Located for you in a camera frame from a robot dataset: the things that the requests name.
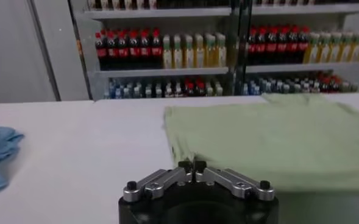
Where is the small cola bottle red cap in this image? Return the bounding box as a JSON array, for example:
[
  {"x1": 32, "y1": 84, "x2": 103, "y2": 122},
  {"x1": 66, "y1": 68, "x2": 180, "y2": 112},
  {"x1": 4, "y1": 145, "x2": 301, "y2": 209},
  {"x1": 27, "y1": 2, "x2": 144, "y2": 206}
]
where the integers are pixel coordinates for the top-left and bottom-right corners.
[
  {"x1": 185, "y1": 80, "x2": 196, "y2": 97},
  {"x1": 330, "y1": 75, "x2": 342, "y2": 93},
  {"x1": 196, "y1": 79, "x2": 207, "y2": 97},
  {"x1": 319, "y1": 75, "x2": 331, "y2": 93}
]

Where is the drink bottle shelf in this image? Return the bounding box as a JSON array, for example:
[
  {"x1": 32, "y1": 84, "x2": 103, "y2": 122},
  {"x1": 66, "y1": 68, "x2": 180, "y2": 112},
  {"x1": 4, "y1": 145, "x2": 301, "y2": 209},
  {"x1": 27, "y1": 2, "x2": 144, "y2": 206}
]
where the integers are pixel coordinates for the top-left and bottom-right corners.
[{"x1": 68, "y1": 0, "x2": 244, "y2": 101}]

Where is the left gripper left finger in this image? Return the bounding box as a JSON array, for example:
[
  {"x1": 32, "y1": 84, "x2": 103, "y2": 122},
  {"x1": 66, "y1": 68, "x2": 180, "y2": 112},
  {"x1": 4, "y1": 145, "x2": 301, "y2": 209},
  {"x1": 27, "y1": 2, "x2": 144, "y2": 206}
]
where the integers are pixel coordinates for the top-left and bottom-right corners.
[{"x1": 123, "y1": 160, "x2": 194, "y2": 204}]

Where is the light green printed polo shirt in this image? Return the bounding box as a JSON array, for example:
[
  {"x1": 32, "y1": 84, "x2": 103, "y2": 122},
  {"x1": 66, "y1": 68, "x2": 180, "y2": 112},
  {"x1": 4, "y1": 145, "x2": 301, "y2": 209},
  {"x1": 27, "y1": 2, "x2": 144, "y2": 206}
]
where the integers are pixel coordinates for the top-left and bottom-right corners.
[{"x1": 162, "y1": 93, "x2": 359, "y2": 192}]

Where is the black-framed glass fridge door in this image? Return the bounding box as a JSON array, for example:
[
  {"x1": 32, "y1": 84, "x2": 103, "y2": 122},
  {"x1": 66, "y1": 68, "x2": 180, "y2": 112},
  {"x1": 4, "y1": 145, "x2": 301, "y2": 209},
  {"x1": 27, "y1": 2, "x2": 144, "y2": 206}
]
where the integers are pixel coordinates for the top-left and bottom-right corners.
[{"x1": 66, "y1": 0, "x2": 94, "y2": 101}]

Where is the metal shelf with bottles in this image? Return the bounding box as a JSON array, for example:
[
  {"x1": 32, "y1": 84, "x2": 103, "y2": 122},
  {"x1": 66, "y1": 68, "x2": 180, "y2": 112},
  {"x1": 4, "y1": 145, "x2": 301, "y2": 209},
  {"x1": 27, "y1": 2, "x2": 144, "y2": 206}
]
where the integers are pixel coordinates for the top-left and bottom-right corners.
[{"x1": 241, "y1": 0, "x2": 359, "y2": 95}]

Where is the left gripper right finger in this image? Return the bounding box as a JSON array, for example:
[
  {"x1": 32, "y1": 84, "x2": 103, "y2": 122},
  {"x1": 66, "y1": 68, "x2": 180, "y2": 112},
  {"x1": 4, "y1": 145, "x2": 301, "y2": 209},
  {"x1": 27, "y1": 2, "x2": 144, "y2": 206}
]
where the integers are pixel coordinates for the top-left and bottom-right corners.
[{"x1": 193, "y1": 160, "x2": 277, "y2": 202}]

